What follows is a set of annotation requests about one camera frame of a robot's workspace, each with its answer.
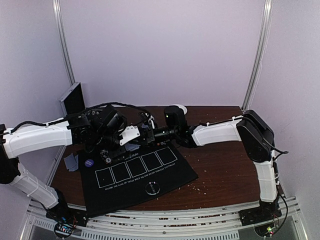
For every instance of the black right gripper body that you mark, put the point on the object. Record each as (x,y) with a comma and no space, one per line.
(151,135)

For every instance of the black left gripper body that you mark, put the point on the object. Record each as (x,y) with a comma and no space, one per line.
(104,140)

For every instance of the poker chip pile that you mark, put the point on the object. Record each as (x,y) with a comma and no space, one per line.
(105,156)

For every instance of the purple small blind button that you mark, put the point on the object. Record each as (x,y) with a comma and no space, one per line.
(89,163)

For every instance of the blue patterned playing card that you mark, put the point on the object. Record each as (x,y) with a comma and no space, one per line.
(70,158)
(73,166)

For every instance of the grey playing card deck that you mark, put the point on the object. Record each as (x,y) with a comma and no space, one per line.
(131,147)

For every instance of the black dealer button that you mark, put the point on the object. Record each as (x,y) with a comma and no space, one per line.
(152,188)

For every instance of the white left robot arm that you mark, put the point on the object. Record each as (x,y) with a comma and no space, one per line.
(33,139)

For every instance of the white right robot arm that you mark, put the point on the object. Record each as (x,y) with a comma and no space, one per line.
(249,128)

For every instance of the white and red bowl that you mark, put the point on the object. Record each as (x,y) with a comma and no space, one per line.
(183,108)

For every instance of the aluminium poker chip case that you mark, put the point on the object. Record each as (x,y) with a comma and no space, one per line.
(72,102)

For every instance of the black poker play mat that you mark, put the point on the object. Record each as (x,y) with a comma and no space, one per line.
(117,186)

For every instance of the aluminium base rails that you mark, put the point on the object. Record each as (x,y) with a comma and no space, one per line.
(215,223)

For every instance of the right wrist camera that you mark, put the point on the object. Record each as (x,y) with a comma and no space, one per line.
(174,117)

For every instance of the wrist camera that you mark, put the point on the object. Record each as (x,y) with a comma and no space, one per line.
(110,120)
(174,117)

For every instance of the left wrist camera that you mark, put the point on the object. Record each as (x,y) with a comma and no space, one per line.
(110,120)

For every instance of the left aluminium frame post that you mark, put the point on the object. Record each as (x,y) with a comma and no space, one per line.
(63,41)

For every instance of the aluminium frame post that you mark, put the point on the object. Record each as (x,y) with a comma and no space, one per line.
(261,47)
(63,41)

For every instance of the right aluminium frame post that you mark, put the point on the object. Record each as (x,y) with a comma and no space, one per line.
(261,47)

